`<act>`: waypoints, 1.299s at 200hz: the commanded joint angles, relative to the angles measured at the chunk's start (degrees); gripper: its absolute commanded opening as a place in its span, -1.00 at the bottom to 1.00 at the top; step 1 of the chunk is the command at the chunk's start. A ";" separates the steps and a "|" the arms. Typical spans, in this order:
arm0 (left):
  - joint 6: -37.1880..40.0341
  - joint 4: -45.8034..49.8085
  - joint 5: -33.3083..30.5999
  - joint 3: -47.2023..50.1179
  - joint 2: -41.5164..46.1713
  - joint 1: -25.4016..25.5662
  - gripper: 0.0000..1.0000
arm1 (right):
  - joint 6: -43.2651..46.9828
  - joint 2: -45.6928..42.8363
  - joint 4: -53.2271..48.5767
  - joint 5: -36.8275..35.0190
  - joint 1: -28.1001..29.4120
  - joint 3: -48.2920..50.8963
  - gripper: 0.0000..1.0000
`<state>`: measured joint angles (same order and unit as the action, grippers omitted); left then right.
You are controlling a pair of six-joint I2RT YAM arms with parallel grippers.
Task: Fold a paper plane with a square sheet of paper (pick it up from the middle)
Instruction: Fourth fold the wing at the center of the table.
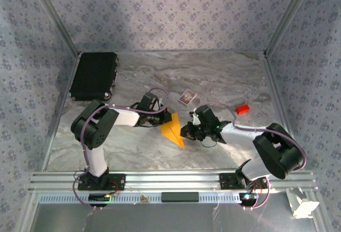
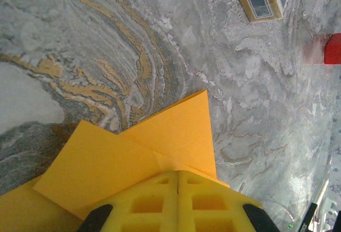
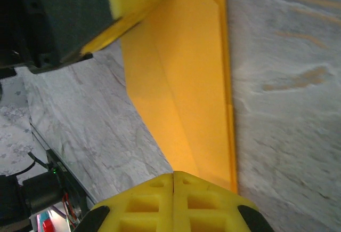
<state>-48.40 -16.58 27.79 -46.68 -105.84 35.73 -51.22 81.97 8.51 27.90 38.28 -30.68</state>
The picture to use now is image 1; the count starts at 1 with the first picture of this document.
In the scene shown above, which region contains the black ribbed hard case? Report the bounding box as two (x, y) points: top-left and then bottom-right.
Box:
(68, 52), (120, 101)

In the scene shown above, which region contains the wide aluminium rail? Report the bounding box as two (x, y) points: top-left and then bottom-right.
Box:
(28, 170), (319, 193)

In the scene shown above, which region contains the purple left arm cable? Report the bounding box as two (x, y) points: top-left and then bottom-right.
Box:
(73, 87), (170, 211)

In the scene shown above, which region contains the small red block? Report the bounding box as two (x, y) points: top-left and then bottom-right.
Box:
(236, 103), (251, 115)

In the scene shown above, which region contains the white plastic bracket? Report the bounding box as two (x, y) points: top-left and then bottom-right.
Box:
(285, 186), (320, 219)

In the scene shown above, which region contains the slotted grey cable duct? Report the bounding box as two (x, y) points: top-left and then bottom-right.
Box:
(38, 192), (256, 205)

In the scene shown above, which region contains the aluminium frame bar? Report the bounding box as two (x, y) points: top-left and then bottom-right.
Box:
(42, 53), (82, 171)
(263, 54), (304, 170)

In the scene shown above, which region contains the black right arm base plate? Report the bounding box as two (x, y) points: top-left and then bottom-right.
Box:
(219, 172), (269, 190)

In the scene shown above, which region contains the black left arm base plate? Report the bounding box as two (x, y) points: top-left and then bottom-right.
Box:
(77, 173), (126, 191)

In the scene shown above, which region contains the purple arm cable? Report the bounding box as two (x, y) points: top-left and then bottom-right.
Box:
(73, 87), (170, 211)
(204, 101), (307, 211)

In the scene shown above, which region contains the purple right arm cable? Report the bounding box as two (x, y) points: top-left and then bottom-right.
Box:
(204, 101), (307, 211)

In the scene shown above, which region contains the small purple card box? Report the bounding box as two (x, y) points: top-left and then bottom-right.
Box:
(177, 88), (198, 107)

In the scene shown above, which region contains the yellow paper sheet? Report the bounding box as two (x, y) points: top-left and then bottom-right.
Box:
(160, 112), (186, 150)

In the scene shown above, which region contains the black rectangular bar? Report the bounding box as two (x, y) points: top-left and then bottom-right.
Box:
(160, 192), (200, 203)

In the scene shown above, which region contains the aluminium frame post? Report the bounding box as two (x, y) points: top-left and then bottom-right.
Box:
(28, 0), (80, 55)
(265, 0), (319, 55)

